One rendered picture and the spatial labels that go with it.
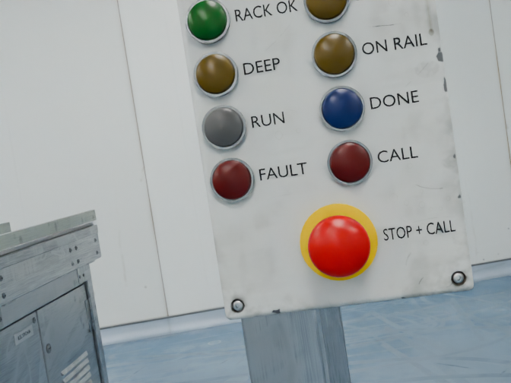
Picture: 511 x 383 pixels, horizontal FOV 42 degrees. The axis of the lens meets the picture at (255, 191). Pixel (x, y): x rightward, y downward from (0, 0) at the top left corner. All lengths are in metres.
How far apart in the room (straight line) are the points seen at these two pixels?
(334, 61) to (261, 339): 0.22
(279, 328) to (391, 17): 0.25
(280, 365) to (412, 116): 0.22
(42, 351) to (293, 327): 1.29
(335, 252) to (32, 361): 1.34
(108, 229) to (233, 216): 3.80
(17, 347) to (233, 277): 1.22
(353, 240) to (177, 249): 3.82
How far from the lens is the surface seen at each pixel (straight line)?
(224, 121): 0.45
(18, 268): 1.57
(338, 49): 0.44
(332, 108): 0.44
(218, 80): 0.45
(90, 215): 2.00
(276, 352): 0.53
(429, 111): 0.45
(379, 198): 0.45
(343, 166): 0.44
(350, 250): 0.42
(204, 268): 4.25
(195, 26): 0.46
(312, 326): 0.53
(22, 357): 1.67
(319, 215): 0.45
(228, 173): 0.45
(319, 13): 0.45
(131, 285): 4.28
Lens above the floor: 1.02
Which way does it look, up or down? 3 degrees down
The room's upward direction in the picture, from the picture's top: 9 degrees counter-clockwise
